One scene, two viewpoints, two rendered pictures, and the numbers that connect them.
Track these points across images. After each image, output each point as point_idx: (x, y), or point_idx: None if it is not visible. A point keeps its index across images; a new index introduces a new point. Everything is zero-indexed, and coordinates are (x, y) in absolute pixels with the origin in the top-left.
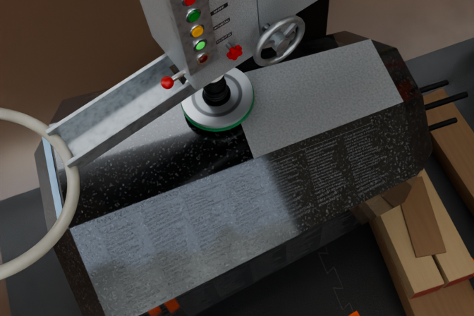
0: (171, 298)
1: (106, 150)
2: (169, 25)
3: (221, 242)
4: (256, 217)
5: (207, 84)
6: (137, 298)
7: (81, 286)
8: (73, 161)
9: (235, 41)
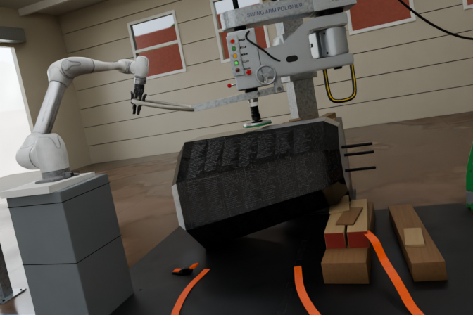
0: (202, 176)
1: (205, 108)
2: None
3: (231, 159)
4: (248, 152)
5: (241, 88)
6: (191, 173)
7: (177, 169)
8: (193, 105)
9: (252, 73)
